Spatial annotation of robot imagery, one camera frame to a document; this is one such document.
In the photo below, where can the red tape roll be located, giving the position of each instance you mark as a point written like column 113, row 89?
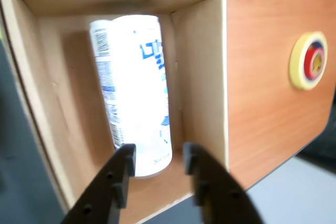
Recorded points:
column 308, row 61

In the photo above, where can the yellow masking tape roll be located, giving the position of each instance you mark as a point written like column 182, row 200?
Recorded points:
column 298, row 61

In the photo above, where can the brown cardboard box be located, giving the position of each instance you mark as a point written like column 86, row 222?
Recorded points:
column 204, row 77

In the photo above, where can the white blue drink can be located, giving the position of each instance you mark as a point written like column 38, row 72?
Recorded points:
column 136, row 90

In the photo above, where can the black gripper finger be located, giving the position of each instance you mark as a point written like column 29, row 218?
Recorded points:
column 105, row 195
column 223, row 197

